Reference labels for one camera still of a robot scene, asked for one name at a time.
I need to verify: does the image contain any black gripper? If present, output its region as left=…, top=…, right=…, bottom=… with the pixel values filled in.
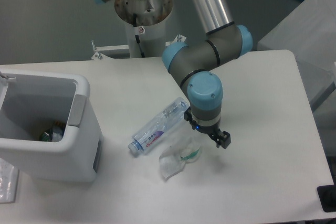
left=184, top=106, right=231, bottom=149

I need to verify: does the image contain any white plastic trash can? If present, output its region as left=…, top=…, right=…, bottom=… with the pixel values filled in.
left=1, top=68, right=103, bottom=182

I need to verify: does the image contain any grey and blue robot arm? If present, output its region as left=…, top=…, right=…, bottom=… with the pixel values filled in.
left=95, top=0, right=253, bottom=148

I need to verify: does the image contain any grey covered side table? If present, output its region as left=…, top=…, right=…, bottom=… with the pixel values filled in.
left=257, top=0, right=335, bottom=111

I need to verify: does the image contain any white metal mounting bracket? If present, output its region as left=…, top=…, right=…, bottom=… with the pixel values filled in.
left=90, top=34, right=187, bottom=60

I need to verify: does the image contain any clear plastic wrapper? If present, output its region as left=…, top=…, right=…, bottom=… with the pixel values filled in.
left=159, top=137, right=202, bottom=180

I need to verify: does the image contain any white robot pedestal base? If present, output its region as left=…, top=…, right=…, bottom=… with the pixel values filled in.
left=114, top=0, right=173, bottom=58

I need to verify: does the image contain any black device at right edge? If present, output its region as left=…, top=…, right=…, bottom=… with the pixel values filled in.
left=317, top=185, right=335, bottom=212

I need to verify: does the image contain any clear plastic water bottle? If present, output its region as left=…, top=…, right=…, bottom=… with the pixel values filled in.
left=128, top=97, right=190, bottom=157

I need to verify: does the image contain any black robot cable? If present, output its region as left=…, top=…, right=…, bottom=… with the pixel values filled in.
left=132, top=13, right=145, bottom=58

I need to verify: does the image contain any trash inside the can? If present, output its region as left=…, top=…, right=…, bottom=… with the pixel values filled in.
left=39, top=121, right=66, bottom=142

